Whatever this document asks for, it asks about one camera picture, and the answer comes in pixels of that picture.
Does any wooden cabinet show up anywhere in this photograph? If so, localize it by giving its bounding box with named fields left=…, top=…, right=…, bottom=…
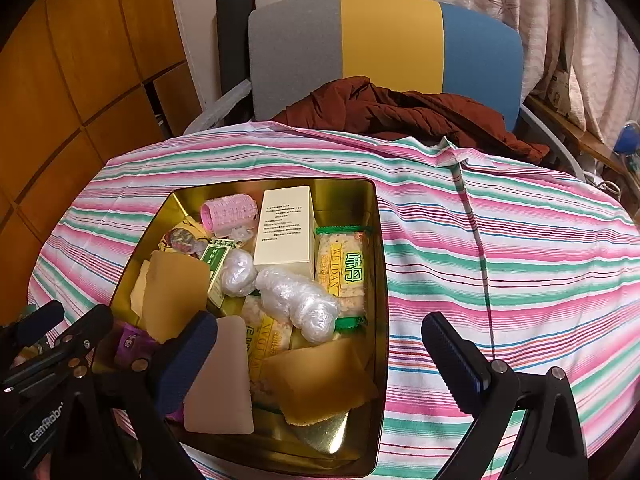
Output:
left=0, top=0, right=201, bottom=306

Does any wooden side table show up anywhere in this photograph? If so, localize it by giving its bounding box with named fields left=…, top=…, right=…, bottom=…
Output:
left=525, top=95, right=640, bottom=181

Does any grey yellow blue chair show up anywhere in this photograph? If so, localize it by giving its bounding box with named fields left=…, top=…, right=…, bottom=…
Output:
left=247, top=0, right=583, bottom=181

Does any printed cardboard box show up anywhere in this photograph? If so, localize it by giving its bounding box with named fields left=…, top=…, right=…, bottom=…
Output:
left=542, top=67, right=573, bottom=113

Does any purple plastic item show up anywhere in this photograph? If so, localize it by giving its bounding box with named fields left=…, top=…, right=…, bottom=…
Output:
left=116, top=322, right=161, bottom=367

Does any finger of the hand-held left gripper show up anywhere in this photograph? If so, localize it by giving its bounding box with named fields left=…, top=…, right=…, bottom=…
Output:
left=0, top=300, right=66, bottom=347
left=0, top=305, right=115, bottom=395

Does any small green cracker packet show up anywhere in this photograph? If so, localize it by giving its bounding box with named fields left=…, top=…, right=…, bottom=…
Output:
left=242, top=295, right=301, bottom=411

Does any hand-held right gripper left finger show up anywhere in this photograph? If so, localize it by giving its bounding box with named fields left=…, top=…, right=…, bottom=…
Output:
left=50, top=310, right=219, bottom=480

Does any white sponge block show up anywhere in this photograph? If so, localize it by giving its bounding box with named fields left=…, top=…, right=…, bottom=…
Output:
left=184, top=316, right=255, bottom=435

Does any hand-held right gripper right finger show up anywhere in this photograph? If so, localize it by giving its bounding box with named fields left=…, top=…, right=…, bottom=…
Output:
left=421, top=311, right=591, bottom=480

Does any small green white box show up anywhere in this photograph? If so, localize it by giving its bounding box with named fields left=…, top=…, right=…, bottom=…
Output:
left=200, top=240, right=236, bottom=308

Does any blue round object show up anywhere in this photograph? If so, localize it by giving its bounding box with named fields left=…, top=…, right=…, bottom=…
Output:
left=612, top=120, right=640, bottom=156

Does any pink hair roller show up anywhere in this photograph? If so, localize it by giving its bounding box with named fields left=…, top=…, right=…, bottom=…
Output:
left=201, top=199, right=258, bottom=236

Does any white cable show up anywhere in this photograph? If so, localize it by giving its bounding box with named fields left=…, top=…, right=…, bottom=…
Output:
left=582, top=170, right=623, bottom=198

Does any pink green striped tablecloth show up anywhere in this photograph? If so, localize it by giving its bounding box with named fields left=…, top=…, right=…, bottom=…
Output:
left=27, top=121, right=640, bottom=480

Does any beige cardboard box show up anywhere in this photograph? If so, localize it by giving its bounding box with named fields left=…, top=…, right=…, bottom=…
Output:
left=253, top=186, right=317, bottom=281

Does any large green cracker packet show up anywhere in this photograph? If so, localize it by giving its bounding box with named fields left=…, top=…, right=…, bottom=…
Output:
left=315, top=225, right=371, bottom=331

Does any tan sponge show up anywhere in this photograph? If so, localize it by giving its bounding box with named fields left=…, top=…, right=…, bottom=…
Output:
left=131, top=259, right=152, bottom=313
left=144, top=251, right=211, bottom=343
left=260, top=338, right=378, bottom=423

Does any black rolled mat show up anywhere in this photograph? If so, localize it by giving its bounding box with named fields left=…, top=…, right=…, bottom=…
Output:
left=216, top=0, right=256, bottom=106

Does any gold tin box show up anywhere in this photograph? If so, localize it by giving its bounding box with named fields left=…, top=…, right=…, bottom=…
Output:
left=95, top=177, right=388, bottom=478

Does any brown padded jacket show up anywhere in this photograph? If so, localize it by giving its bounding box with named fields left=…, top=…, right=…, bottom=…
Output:
left=272, top=76, right=551, bottom=163

